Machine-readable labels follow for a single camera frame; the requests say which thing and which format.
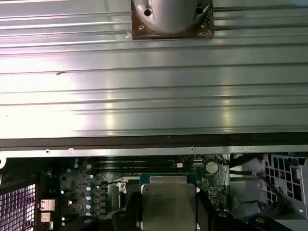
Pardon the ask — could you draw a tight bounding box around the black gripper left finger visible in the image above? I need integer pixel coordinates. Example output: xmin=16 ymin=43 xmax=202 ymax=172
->
xmin=73 ymin=191 xmax=143 ymax=231

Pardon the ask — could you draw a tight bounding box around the square brown base plate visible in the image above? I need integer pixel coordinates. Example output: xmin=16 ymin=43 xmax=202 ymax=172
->
xmin=131 ymin=0 xmax=215 ymax=40

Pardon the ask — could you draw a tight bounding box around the silver CPU chip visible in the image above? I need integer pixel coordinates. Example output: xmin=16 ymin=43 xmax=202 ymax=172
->
xmin=139 ymin=172 xmax=198 ymax=231

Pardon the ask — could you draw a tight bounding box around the black wire bundle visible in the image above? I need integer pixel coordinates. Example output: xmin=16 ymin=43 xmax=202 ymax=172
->
xmin=228 ymin=154 xmax=267 ymax=175

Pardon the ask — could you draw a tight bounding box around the round coin cell battery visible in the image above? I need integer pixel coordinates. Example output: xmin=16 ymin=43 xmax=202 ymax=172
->
xmin=205 ymin=160 xmax=219 ymax=174

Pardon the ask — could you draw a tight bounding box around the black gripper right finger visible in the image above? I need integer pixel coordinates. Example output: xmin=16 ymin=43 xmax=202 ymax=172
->
xmin=195 ymin=189 xmax=274 ymax=231

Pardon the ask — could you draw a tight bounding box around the black PC case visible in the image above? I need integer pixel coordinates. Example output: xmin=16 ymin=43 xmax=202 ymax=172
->
xmin=0 ymin=133 xmax=308 ymax=231

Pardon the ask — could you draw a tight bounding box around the silver drive cage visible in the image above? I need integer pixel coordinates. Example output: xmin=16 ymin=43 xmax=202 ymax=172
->
xmin=263 ymin=154 xmax=308 ymax=210

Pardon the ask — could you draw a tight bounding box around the green motherboard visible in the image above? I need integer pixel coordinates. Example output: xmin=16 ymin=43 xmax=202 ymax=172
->
xmin=42 ymin=155 xmax=231 ymax=231

